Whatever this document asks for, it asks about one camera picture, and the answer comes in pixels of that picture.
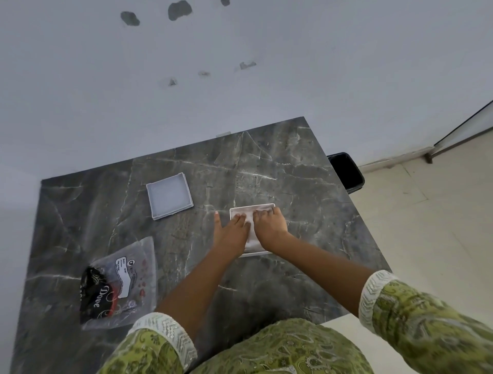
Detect white paper sheet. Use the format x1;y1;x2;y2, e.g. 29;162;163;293
231;206;275;249

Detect green paisley kurta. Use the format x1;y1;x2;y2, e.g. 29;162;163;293
96;270;493;374

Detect white square box lid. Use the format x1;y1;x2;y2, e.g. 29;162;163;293
146;173;194;221

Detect clear plastic bag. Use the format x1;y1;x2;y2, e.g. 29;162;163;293
80;236;157;331

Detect person's left hand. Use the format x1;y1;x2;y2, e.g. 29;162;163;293
213;211;252;260

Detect person's left forearm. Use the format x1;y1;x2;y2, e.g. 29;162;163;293
156;252;244;341

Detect black patterned pouch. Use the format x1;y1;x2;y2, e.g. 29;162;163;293
79;265;117;325

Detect person's right hand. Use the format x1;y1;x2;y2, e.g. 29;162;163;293
252;207;290;252

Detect black waste bin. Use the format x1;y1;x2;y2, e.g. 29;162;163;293
327;152;365;195

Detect person's right forearm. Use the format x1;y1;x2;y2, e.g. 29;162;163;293
268;234;376;320

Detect dark door frame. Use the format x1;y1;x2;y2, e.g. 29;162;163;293
423;99;493;165

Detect white square box base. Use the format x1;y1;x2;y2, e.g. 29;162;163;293
229;203;276;258

